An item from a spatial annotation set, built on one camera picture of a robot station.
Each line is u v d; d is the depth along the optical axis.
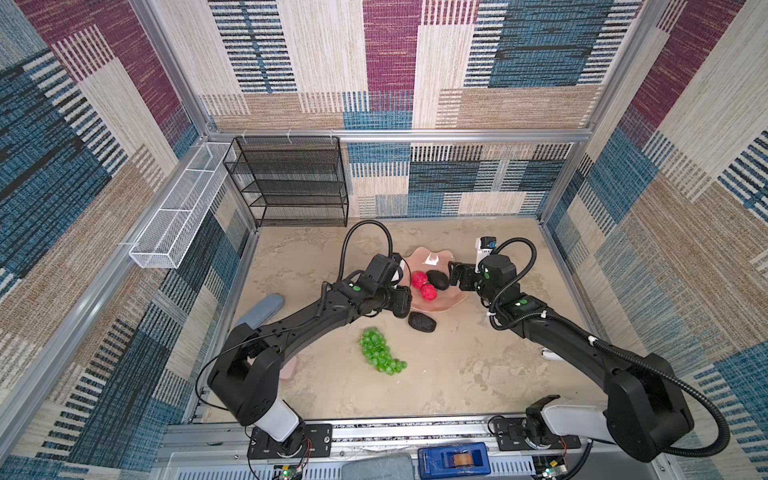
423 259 1.05
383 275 0.66
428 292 0.95
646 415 0.41
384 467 0.68
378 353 0.82
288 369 0.48
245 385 0.43
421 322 0.89
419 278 0.99
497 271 0.63
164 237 0.71
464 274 0.75
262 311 0.94
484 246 0.74
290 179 1.10
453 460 0.67
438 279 0.98
